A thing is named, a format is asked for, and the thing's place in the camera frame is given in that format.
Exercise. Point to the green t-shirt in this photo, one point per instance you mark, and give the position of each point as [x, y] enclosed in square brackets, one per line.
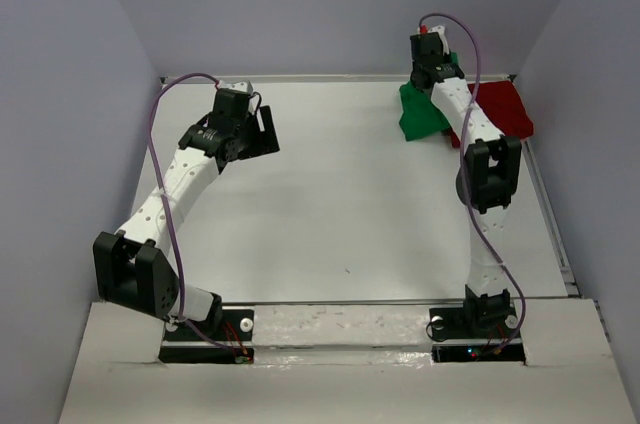
[419, 117]

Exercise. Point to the aluminium rail right edge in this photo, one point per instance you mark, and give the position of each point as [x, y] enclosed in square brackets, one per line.
[566, 271]

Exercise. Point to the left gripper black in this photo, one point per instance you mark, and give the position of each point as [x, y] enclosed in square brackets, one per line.
[265, 142]

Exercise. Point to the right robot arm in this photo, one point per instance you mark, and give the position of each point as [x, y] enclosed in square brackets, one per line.
[486, 182]

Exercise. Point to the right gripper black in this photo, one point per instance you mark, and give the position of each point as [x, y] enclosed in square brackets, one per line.
[446, 57]

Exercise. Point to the folded red t-shirt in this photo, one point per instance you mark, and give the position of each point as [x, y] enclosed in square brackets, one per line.
[503, 106]

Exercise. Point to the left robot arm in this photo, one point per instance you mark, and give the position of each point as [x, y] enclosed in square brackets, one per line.
[136, 266]

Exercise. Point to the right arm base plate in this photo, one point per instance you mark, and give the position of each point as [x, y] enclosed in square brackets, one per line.
[454, 341]

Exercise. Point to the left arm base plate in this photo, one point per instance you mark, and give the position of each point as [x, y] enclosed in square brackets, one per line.
[229, 344]

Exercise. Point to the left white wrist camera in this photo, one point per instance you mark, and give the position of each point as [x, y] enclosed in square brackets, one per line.
[244, 86]

